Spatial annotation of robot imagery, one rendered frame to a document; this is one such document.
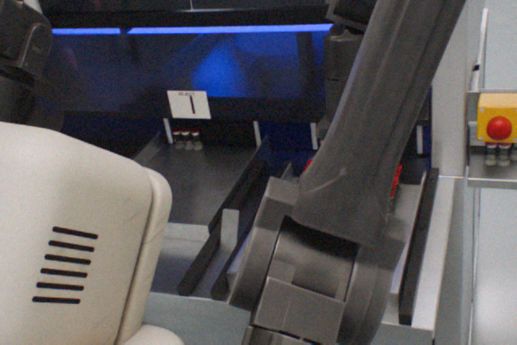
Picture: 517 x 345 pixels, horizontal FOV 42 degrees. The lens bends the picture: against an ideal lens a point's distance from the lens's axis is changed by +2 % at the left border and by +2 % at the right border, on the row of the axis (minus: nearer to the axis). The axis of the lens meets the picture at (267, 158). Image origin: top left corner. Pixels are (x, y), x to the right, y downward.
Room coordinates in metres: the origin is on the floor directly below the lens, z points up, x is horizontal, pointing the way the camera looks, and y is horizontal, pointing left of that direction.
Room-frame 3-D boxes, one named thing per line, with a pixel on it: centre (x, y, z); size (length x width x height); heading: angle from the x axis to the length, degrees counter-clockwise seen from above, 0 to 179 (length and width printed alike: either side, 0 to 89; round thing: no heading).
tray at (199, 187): (1.16, 0.17, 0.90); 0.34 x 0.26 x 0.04; 158
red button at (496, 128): (1.00, -0.40, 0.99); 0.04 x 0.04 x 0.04; 68
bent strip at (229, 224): (0.89, 0.10, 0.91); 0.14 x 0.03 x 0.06; 158
